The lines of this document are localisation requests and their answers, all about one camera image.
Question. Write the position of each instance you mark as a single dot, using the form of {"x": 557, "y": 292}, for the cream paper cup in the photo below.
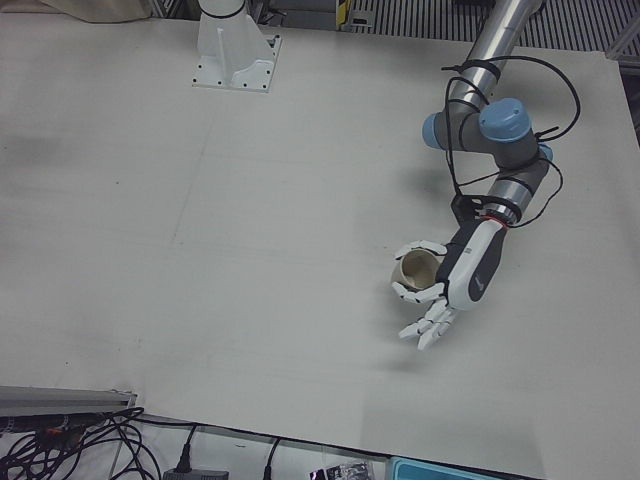
{"x": 417, "y": 270}

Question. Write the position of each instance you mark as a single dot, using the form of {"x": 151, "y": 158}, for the light blue plastic tray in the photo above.
{"x": 445, "y": 470}

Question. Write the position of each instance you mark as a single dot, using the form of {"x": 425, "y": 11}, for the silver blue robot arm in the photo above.
{"x": 492, "y": 60}

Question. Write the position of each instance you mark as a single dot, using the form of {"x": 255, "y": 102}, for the aluminium rail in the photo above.
{"x": 60, "y": 400}

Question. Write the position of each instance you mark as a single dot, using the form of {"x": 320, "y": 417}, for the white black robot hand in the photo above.
{"x": 472, "y": 270}

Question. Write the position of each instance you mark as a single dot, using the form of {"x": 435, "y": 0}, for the white metal pedestal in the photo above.
{"x": 225, "y": 55}

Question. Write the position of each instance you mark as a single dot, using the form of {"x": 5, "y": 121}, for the beige cloth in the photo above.
{"x": 100, "y": 10}

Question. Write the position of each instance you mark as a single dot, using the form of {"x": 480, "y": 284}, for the yellow black striped post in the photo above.
{"x": 343, "y": 10}

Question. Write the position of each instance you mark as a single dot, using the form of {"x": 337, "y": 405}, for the black power brick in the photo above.
{"x": 195, "y": 474}

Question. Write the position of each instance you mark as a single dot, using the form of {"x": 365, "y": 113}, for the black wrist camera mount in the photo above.
{"x": 462, "y": 205}

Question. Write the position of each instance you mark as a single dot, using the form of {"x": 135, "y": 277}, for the aluminium frame profile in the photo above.
{"x": 622, "y": 42}

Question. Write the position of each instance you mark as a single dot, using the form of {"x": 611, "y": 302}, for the shiny plastic packaging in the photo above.
{"x": 345, "y": 471}

